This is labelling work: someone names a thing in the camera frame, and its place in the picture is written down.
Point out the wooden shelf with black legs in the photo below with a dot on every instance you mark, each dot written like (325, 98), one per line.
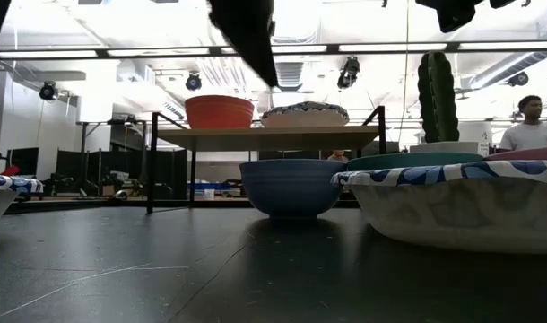
(264, 138)

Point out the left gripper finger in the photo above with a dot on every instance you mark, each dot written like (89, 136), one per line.
(251, 36)

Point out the person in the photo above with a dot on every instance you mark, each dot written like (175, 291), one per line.
(337, 156)
(531, 134)

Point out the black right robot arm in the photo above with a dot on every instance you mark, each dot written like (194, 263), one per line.
(506, 2)

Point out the green plastic bowl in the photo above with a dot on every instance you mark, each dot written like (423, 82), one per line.
(412, 161)

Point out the pink plastic bowl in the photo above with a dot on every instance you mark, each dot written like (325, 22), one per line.
(529, 154)

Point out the black table mat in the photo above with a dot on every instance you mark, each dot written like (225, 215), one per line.
(166, 278)

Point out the silver ceiling air duct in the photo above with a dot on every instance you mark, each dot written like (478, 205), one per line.
(502, 69)

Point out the black computer monitor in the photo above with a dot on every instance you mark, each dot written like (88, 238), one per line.
(24, 160)

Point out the black ceiling-mounted camera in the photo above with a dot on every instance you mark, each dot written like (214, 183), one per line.
(518, 79)
(193, 81)
(348, 72)
(48, 91)

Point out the black partition panels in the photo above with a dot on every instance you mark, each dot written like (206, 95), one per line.
(76, 166)

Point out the cactus in white pot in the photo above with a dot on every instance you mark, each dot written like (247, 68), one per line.
(437, 98)

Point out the blue patterned paper bowl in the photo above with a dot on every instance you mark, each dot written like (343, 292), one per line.
(4, 184)
(453, 215)
(305, 117)

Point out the blue ceramic bowl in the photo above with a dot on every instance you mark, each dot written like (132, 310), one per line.
(291, 188)

